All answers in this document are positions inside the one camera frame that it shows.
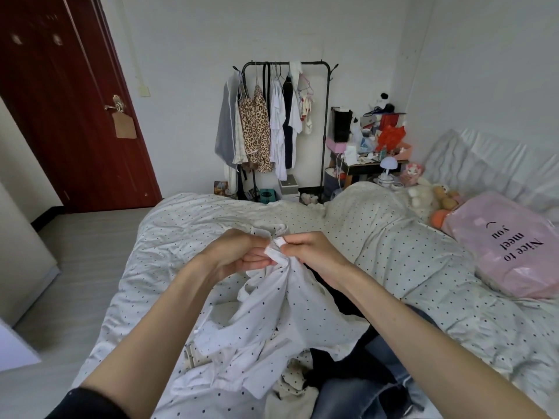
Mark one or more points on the person's left thumb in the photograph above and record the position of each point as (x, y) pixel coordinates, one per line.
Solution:
(256, 257)

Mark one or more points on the leopard print dress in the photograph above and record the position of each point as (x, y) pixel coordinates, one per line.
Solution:
(254, 128)

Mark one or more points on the pink clothes hanger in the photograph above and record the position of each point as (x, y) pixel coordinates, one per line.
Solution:
(307, 85)

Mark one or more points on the dark wooden side table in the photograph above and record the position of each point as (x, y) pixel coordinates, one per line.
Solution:
(367, 166)

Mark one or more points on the person's right thumb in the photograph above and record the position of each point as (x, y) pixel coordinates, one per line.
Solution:
(296, 251)

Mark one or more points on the black metal clothes rack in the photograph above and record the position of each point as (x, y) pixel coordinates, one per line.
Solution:
(325, 104)

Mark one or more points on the grey hanging garment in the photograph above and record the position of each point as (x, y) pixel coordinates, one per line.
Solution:
(226, 126)

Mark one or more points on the pink patterned cup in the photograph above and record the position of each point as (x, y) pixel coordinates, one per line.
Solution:
(412, 172)

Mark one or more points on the black box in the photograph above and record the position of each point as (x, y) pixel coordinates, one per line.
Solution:
(342, 125)

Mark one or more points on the person's left hand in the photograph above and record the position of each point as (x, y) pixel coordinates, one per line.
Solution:
(231, 255)

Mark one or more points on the white hanging top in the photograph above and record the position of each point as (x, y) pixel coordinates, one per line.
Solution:
(296, 113)

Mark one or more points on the white cabinet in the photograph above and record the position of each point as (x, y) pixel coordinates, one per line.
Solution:
(19, 239)

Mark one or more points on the red plastic bag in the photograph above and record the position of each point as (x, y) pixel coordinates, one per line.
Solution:
(391, 137)

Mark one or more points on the white hanging shirt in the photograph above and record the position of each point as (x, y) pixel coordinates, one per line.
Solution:
(277, 126)

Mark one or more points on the white storage box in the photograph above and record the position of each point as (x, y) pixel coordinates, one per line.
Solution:
(289, 187)

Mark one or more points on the black hanging garment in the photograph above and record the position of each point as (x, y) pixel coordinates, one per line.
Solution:
(288, 122)

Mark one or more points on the person's right forearm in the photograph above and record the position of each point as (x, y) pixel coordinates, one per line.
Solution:
(428, 349)

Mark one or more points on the white covered headboard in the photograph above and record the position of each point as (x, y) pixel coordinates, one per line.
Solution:
(489, 165)

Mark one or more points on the pink plastic bag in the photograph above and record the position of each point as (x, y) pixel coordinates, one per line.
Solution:
(511, 246)

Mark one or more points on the brown paper tag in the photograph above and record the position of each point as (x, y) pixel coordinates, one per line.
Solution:
(124, 125)

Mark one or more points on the blue jeans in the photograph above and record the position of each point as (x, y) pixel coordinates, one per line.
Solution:
(375, 388)

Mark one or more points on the beige garment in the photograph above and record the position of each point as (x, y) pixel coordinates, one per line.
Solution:
(292, 397)

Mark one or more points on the white plush toy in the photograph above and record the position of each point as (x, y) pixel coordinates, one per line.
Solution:
(420, 197)

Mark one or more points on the person's right hand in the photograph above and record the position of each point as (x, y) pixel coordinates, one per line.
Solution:
(321, 257)

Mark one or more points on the white mushroom lamp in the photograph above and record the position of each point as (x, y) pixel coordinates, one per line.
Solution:
(388, 166)

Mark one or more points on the pink box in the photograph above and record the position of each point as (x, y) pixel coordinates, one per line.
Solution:
(336, 147)

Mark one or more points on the dark red wooden door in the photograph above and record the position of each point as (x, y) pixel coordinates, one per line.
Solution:
(65, 95)

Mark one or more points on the red paper bag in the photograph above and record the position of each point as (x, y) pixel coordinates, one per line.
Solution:
(391, 120)

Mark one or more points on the person's left forearm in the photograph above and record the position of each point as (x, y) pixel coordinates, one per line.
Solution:
(148, 340)

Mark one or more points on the white dotted shirt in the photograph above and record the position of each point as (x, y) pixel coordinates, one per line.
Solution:
(266, 327)

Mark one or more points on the black sleeve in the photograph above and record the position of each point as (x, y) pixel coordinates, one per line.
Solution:
(89, 405)

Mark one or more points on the orange plush toy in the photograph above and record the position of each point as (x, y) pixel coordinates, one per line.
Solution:
(442, 213)

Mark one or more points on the white dotted duvet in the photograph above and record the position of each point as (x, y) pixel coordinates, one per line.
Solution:
(406, 261)

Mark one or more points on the teal container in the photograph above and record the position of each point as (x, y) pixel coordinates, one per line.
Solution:
(266, 196)

